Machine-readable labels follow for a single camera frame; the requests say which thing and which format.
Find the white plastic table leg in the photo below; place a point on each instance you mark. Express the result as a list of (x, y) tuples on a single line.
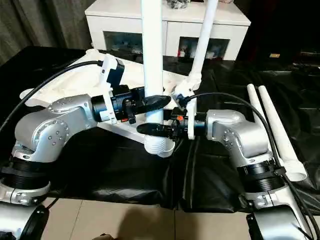
[(152, 50), (202, 45), (252, 100), (277, 130)]

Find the white plastic table top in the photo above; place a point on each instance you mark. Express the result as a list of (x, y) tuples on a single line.
[(75, 80)]

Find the black mat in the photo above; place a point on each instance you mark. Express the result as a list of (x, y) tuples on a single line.
[(112, 170)]

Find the white cabinet with glass doors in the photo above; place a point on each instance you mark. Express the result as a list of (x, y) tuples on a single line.
[(120, 22)]

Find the dark crumpled plastic bag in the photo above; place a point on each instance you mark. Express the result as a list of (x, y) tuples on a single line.
[(178, 3)]

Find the grey curtain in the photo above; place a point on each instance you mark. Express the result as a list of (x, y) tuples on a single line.
[(37, 25)]

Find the small yellow tag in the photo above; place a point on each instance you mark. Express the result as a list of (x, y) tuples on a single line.
[(275, 55)]

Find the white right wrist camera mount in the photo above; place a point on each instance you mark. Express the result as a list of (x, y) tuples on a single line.
[(190, 105)]

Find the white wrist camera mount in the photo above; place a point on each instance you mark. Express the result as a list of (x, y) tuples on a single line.
[(190, 105), (110, 75)]

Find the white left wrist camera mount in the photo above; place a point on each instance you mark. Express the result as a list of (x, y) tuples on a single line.
[(110, 75)]

